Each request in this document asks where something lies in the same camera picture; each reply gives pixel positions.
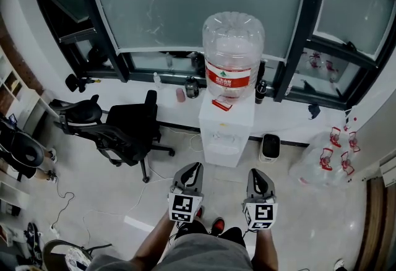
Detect black cable with adapter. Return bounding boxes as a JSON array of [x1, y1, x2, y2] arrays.
[[50, 170, 76, 231]]

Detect white low shelf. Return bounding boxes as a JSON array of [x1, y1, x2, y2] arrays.
[[0, 181, 32, 247]]

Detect person's right forearm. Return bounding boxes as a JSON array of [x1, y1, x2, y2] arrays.
[[250, 227, 278, 271]]

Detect clear water jug red label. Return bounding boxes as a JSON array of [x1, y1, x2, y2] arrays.
[[202, 11, 266, 113]]

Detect white bin with black liner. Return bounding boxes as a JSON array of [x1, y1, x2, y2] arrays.
[[259, 133, 282, 163]]

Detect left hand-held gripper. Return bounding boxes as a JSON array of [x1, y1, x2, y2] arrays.
[[167, 161, 205, 224]]

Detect patterned seat cushion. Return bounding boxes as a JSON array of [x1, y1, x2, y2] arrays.
[[64, 246, 92, 271]]

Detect person's grey shirt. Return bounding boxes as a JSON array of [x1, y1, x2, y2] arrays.
[[86, 233, 255, 271]]

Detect dark drinking jug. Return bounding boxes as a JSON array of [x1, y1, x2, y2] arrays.
[[184, 75, 200, 100]]

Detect person's black shorts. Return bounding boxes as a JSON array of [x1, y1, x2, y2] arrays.
[[177, 220, 247, 247]]

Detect black office chair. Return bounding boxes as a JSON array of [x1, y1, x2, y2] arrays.
[[50, 90, 176, 184]]

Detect wooden bench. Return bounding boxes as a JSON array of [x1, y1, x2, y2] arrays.
[[355, 176, 396, 271]]

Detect white shelf unit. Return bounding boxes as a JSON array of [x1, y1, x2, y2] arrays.
[[0, 46, 60, 138]]

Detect person's left forearm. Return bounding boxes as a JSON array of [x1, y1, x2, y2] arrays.
[[129, 218, 176, 266]]

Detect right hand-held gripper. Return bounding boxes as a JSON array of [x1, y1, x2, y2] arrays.
[[241, 168, 278, 232]]

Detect black cloth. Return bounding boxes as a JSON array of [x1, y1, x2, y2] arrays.
[[307, 103, 322, 121]]

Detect person's right red shoe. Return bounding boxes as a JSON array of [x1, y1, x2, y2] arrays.
[[210, 217, 226, 237]]

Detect pink cup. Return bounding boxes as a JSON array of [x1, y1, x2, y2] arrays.
[[175, 87, 187, 105]]

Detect black bottle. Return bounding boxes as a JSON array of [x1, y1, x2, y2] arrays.
[[254, 79, 268, 105]]

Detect white water dispenser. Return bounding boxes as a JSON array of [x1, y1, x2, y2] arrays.
[[198, 88, 256, 170]]

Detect black handheld device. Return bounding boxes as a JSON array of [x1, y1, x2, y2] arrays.
[[64, 72, 101, 93]]

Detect white floor cable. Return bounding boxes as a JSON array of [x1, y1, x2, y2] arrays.
[[81, 158, 174, 246]]

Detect black equipment with cables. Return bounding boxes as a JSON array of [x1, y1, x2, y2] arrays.
[[24, 221, 45, 263]]

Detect round wicker chair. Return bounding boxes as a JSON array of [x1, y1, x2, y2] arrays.
[[41, 238, 113, 271]]

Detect white thin cable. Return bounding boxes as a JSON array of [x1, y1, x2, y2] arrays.
[[189, 132, 204, 153]]

